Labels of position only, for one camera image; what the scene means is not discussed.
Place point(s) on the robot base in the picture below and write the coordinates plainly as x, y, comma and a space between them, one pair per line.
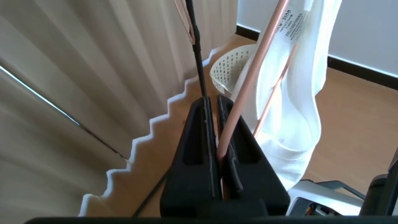
323, 199

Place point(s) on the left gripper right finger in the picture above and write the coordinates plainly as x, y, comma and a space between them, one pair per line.
264, 186

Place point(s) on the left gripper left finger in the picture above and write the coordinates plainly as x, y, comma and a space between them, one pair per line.
186, 186

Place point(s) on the white printed t-shirt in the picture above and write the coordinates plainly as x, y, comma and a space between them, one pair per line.
295, 124

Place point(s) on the black clothes rack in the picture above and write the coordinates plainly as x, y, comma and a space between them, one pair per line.
199, 56

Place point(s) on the pink clothes hanger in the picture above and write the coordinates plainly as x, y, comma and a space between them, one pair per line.
186, 26
251, 81

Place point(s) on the beige curtain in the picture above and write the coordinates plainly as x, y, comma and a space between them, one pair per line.
77, 62

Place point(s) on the white laundry basket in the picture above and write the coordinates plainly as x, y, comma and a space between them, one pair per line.
227, 65

